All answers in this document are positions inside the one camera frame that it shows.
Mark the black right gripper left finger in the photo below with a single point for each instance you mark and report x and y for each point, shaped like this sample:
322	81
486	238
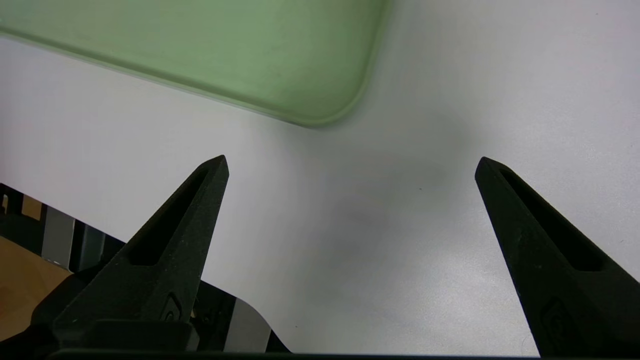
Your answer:
165	260

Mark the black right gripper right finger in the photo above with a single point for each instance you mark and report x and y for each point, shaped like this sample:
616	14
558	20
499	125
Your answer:
575	300

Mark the light green plastic tray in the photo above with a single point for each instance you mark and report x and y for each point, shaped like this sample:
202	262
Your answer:
200	50

